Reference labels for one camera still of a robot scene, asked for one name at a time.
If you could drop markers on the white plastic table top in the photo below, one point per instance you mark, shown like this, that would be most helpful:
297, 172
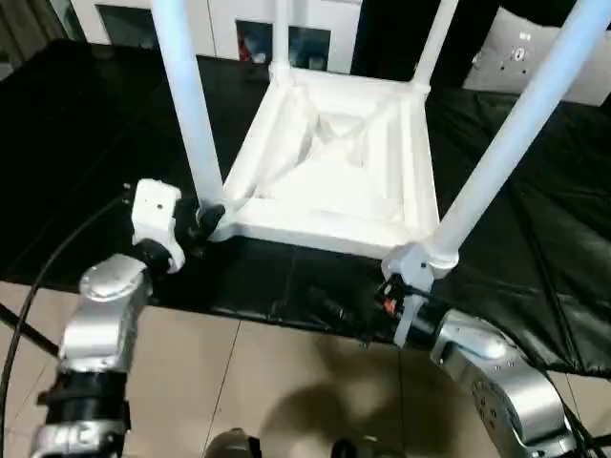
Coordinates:
334, 214

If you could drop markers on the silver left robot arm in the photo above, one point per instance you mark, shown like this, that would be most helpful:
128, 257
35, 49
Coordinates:
100, 324

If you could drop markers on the black work mat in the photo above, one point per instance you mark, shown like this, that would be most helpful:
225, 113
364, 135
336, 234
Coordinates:
95, 143

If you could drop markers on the black right robot foot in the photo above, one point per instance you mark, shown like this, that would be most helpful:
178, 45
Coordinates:
363, 449

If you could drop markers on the black robot foot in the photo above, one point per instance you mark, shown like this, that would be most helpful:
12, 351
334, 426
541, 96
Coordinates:
363, 449
234, 443

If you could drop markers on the black left robot foot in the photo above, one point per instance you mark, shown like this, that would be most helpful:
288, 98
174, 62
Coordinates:
234, 443

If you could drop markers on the red box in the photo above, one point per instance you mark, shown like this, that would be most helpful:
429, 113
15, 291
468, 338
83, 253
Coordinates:
246, 50

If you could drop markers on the small white box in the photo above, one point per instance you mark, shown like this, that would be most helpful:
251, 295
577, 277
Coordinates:
316, 63

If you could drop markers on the white cabinet with glass doors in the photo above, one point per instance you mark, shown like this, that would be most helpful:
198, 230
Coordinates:
215, 28

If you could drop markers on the black table support leg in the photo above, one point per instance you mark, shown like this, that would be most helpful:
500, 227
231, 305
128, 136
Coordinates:
28, 331

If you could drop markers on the black box with gold label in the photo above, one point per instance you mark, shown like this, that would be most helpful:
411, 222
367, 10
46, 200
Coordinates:
391, 38

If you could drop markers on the grey curtain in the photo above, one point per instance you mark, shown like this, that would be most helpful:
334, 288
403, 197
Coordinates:
19, 28

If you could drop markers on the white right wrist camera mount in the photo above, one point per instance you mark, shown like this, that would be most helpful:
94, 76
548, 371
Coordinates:
415, 267

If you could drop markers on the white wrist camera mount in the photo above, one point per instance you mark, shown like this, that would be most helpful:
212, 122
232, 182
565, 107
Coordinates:
153, 205
415, 267

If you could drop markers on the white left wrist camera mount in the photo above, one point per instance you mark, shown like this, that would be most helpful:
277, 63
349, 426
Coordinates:
153, 205

